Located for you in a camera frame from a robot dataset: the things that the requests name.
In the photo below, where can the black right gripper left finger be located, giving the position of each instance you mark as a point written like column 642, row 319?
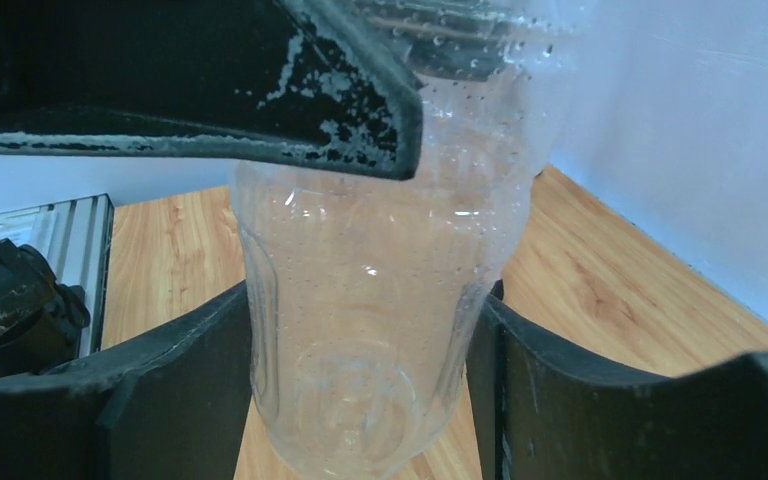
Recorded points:
column 170, row 403

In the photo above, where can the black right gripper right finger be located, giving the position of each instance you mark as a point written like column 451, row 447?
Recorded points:
column 546, row 408

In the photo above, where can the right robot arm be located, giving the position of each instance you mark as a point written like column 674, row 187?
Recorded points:
column 172, row 403

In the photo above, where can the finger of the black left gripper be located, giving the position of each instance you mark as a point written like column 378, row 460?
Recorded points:
column 301, row 83

